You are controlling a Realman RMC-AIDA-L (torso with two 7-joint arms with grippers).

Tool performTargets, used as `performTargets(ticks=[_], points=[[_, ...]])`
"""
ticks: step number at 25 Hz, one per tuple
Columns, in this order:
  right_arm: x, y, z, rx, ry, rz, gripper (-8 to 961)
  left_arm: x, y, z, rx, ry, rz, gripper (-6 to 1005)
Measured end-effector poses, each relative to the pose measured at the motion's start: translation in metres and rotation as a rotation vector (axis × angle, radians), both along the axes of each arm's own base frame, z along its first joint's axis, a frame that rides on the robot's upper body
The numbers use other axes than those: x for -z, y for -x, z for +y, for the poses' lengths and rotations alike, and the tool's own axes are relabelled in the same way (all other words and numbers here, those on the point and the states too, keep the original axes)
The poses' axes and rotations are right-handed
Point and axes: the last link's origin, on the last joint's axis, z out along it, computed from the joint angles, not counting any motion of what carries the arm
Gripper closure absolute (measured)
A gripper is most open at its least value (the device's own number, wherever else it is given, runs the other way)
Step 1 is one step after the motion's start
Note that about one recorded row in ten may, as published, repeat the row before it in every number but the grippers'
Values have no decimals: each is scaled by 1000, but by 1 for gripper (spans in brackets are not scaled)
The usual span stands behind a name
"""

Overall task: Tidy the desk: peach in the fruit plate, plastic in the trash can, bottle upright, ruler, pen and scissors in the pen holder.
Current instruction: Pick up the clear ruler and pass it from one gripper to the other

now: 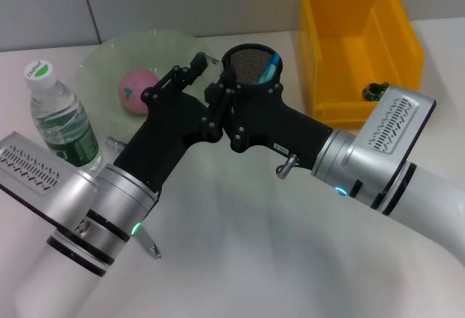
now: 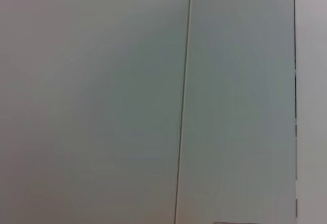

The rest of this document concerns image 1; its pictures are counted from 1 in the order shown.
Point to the yellow plastic bin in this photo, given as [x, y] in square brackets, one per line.
[359, 49]

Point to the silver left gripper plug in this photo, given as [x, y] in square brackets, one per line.
[115, 143]

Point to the green plastic wrapper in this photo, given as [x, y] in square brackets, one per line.
[374, 91]

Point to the black mesh pen cup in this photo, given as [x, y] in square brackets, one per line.
[250, 64]

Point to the clear plastic ruler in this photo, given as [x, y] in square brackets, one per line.
[212, 60]

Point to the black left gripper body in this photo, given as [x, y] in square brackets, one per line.
[163, 133]

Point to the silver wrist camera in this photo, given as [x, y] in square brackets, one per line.
[396, 125]
[40, 176]

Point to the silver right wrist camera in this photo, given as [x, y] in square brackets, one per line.
[396, 125]

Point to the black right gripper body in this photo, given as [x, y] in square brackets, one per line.
[276, 125]

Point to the clear green-label water bottle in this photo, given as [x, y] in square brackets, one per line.
[61, 125]

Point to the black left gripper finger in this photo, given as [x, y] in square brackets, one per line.
[219, 107]
[181, 74]

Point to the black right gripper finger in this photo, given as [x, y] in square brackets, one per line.
[210, 93]

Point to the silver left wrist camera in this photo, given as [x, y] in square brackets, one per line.
[40, 176]

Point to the pink peach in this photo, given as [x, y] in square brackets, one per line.
[134, 91]

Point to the green glass fruit plate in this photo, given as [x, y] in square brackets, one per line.
[109, 64]

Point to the blue scissors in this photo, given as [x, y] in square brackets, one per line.
[270, 69]

